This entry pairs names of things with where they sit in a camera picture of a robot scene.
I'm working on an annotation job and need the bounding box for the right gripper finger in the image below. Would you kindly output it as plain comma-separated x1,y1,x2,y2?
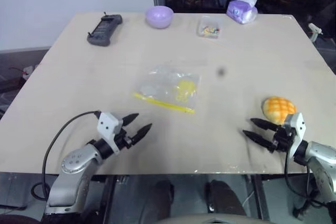
250,118,279,132
242,129,279,154

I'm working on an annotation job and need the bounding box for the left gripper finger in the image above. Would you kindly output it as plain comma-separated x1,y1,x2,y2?
130,123,153,146
121,113,139,127

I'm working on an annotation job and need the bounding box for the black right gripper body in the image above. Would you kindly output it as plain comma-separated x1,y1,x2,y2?
272,124,295,153

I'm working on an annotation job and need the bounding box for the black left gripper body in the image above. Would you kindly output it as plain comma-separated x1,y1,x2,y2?
114,126,135,152

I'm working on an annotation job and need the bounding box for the orange pineapple bun bread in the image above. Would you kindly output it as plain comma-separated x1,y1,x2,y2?
261,95,297,125

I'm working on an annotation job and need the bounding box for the clear yellow-zipper plastic bag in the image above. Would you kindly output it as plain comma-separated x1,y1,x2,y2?
131,63,202,114

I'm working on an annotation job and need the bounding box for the black table leg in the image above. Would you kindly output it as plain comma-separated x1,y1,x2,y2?
246,174,271,221
101,175,117,224

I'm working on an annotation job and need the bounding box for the dark rounded shape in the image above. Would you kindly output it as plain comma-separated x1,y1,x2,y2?
204,179,247,217

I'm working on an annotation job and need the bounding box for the dark grey handheld controller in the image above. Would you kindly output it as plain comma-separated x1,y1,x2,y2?
87,12,123,47

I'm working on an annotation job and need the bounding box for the purple plastic bowl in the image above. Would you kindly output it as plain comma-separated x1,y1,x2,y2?
145,5,174,30

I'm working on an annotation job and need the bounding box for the white glue gun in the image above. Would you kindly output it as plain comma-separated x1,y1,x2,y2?
308,23,323,42

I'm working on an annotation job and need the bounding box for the clear box of colourful bits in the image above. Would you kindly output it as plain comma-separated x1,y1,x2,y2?
196,15,223,39

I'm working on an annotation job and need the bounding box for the purple tissue pack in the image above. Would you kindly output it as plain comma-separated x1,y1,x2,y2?
226,0,259,25

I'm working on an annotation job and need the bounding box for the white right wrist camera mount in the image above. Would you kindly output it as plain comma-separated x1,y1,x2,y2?
284,112,307,156

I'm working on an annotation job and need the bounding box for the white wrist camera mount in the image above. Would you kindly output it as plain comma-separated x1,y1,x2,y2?
284,112,307,156
96,112,124,154

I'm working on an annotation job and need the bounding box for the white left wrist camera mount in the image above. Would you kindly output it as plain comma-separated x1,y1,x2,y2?
96,112,124,154

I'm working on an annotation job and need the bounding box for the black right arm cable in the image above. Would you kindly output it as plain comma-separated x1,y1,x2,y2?
284,129,331,219

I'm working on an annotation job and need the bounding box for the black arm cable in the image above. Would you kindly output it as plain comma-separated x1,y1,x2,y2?
31,110,102,201
284,129,331,219

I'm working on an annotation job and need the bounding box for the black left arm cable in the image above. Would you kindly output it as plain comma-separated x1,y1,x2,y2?
31,110,102,201

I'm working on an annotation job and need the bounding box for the red and white floor cable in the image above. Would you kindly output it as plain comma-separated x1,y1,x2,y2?
9,65,39,80

